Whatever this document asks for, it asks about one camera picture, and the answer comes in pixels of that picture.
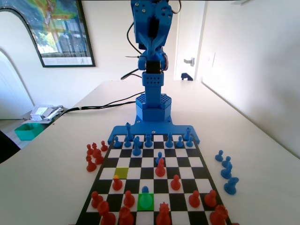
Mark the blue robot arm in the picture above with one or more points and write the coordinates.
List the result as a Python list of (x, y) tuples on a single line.
[(153, 93)]

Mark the blue chess king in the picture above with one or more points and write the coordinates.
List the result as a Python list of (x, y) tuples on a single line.
[(128, 131)]

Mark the blue plastic chess rook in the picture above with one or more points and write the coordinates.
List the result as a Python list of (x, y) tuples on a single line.
[(186, 135), (148, 141)]

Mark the blue plastic chess bishop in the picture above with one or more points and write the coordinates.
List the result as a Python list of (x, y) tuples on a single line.
[(168, 143)]

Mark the red queen chess piece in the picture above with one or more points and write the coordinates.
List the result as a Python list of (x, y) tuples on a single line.
[(163, 216)]

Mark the white door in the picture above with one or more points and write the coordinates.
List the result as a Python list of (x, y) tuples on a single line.
[(187, 35)]

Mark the black zip tie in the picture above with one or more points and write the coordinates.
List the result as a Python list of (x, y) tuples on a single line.
[(132, 57)]

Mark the blue printed clamp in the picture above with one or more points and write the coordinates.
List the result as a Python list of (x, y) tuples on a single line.
[(185, 76)]

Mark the black framed map poster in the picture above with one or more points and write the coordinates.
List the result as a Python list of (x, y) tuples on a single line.
[(63, 30)]

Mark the blue robot mounting plate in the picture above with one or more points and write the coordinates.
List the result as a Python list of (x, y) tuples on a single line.
[(159, 130)]

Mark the white arched panel dark rim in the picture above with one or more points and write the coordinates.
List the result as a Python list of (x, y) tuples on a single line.
[(14, 32)]

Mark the pile of white packets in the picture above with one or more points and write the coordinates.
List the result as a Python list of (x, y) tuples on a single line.
[(42, 111)]

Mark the black and white chessboard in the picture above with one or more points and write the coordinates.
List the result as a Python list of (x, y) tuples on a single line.
[(147, 173)]

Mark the teal plastic box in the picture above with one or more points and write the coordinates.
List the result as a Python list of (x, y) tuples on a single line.
[(23, 134)]

